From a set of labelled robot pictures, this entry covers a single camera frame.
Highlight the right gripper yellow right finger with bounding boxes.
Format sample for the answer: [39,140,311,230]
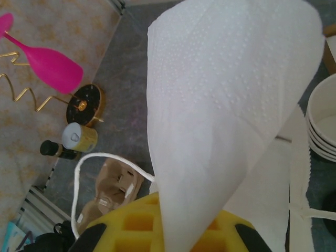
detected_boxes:
[193,209,255,252]

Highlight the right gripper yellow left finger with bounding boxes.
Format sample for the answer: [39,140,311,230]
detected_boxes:
[86,191,166,252]

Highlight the pink plastic wine glass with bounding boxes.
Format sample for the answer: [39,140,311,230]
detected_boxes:
[0,12,85,95]

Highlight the white paper bag rope handles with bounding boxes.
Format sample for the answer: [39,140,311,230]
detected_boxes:
[71,103,336,252]

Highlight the brown pulp cup carrier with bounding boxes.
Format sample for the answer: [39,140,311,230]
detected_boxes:
[76,160,145,232]

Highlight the white embossed paper napkin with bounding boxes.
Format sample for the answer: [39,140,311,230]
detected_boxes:
[146,0,323,252]

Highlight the gold wire rack black base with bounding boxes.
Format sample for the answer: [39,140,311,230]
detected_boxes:
[0,51,106,128]

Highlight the small dark bottle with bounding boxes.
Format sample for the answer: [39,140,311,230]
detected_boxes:
[39,140,81,161]

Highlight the aluminium frame post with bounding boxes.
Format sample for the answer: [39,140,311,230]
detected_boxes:
[109,0,129,17]

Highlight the stack of paper cups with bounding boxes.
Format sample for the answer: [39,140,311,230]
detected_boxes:
[306,73,336,163]

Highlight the brown cardboard napkin tray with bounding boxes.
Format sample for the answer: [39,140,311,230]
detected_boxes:
[322,23,336,74]

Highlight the small yellow can white lid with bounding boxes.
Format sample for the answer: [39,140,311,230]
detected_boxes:
[61,122,99,153]

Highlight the blue wet wipes pack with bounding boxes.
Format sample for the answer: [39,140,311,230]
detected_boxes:
[0,220,36,252]

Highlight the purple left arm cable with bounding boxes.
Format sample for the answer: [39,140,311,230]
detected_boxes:
[22,230,37,249]

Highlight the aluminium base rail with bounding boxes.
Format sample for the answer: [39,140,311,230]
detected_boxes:
[19,183,69,232]

